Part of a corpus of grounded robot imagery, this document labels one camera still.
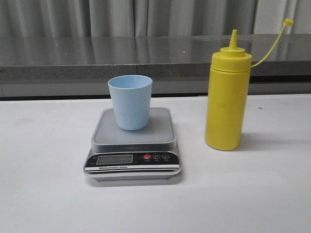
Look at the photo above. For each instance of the light blue plastic cup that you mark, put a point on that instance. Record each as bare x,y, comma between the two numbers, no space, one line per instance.
131,96

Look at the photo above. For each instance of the silver digital kitchen scale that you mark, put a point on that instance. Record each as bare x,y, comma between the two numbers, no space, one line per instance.
148,153

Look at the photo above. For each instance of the yellow squeeze bottle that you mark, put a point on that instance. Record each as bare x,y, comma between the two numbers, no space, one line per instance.
227,94

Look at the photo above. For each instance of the grey curtain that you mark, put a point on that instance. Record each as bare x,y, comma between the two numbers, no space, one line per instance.
122,18

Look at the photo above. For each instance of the grey stone counter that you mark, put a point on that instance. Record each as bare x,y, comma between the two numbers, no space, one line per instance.
34,68

